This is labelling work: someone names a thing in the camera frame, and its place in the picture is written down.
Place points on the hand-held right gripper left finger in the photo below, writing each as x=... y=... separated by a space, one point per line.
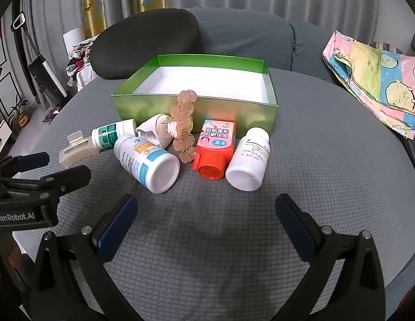
x=115 y=229

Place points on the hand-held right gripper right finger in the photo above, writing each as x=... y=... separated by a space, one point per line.
x=294 y=229

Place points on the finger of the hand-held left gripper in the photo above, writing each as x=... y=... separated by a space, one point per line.
x=32 y=161
x=68 y=175

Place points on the clear hair claw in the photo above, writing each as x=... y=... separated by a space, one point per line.
x=77 y=152

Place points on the white bottle green label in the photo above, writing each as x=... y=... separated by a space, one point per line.
x=109 y=135

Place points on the white blue medicine box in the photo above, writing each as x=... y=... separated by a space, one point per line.
x=150 y=167

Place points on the plain white pill bottle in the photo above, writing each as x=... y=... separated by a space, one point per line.
x=247 y=160

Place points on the red and pink container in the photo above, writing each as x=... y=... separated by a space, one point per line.
x=212 y=153

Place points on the green rimmed white tray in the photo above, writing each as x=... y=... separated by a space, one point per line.
x=227 y=110

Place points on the white low cabinet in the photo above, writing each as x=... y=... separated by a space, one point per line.
x=2 y=135

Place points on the potted plant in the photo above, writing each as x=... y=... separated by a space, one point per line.
x=22 y=118

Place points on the grey sofa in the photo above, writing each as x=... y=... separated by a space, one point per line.
x=207 y=240

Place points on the upright floor cleaner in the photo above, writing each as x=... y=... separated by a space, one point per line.
x=43 y=73

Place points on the pile of clothes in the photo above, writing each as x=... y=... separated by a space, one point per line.
x=78 y=65

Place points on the white cardboard sheet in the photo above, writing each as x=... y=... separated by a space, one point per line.
x=73 y=38

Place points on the dark grey round cushion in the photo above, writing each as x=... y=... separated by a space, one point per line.
x=144 y=40

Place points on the cartoon printed blanket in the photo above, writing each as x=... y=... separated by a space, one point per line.
x=394 y=90

